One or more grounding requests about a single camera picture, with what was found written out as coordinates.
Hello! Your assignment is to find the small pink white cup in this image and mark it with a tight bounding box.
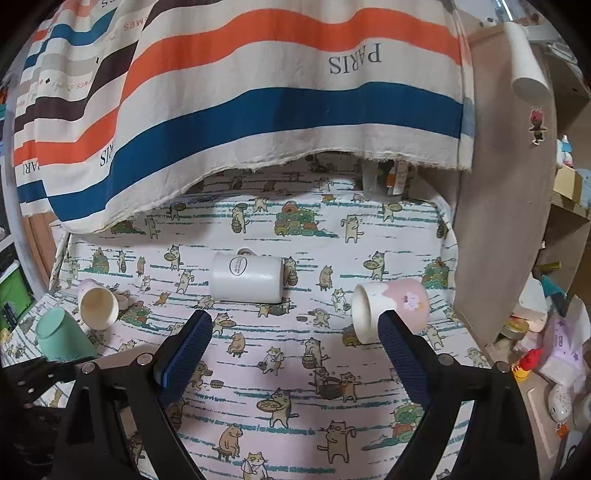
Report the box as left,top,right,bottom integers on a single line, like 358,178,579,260
77,279,129,331

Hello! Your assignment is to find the red cartoon sticker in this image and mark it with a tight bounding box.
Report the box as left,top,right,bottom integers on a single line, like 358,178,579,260
529,107,546,146

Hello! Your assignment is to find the white spotted egg toy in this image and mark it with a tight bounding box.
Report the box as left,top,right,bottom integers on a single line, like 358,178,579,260
548,384,572,423

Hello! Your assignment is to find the blue plush toy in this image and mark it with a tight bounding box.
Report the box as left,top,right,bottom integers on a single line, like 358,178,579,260
576,168,591,208

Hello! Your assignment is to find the mint green mug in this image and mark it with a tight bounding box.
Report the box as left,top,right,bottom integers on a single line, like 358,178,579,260
35,307,97,362

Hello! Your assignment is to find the red yellow chicken toy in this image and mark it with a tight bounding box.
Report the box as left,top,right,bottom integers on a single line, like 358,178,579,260
511,348,543,382

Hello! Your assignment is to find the pink white flower cup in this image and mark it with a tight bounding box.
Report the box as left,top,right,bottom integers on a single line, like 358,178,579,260
351,279,430,344

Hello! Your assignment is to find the striped Paris cloth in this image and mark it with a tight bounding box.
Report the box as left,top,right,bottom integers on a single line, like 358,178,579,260
12,1,475,233

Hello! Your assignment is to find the purple tissue pack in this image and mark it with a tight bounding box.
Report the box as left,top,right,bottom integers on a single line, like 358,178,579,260
538,312,585,387

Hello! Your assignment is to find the white cylindrical mug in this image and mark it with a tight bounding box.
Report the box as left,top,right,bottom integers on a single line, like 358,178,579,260
209,250,283,304

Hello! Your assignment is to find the cat print bed sheet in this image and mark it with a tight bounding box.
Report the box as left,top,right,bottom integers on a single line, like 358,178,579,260
1,155,484,479

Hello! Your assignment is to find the wooden shelf side panel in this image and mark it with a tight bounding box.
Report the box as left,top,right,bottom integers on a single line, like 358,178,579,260
454,32,557,347

